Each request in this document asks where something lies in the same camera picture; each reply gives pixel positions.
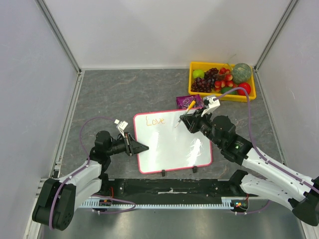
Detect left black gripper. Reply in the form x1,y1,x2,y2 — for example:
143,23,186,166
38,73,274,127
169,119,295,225
106,132,148,156

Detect orange capped marker pen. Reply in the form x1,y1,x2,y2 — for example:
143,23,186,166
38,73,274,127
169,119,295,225
175,100,196,128

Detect pink framed whiteboard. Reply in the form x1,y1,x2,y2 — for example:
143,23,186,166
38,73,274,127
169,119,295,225
134,110,213,174

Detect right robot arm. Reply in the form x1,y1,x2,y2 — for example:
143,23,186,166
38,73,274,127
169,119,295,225
179,110,319,227

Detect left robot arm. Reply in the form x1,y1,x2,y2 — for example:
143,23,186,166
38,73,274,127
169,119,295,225
32,131,149,231

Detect purple snack bag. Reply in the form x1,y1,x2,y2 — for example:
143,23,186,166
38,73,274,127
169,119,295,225
176,94,204,109

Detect dark purple grape bunch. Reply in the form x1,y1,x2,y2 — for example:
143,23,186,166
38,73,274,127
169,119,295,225
191,68,218,93

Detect green mango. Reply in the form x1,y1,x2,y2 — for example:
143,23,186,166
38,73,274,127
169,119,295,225
220,87,237,95

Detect green apple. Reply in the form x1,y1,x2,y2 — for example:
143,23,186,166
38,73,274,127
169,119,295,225
192,69,205,79

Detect yellow plastic tray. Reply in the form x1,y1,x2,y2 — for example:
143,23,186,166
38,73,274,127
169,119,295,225
188,61,257,103

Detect red peach cluster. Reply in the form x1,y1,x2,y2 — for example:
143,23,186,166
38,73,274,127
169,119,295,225
213,67,236,93

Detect red apple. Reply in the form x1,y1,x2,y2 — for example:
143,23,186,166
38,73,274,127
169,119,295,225
237,83,251,96

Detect green netted melon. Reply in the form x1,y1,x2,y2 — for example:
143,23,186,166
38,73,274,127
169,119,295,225
231,63,252,84

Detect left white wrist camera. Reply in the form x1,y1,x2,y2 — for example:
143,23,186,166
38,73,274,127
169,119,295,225
114,119,128,137

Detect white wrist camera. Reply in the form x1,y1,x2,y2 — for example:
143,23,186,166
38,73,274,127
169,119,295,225
201,95,220,117
114,119,128,137

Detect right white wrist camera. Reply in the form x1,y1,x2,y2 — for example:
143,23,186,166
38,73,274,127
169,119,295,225
201,95,220,117

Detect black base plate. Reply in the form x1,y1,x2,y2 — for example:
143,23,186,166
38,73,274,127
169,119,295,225
93,179,246,205

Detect light blue cable duct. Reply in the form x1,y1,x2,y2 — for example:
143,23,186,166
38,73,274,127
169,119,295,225
79,197,248,210

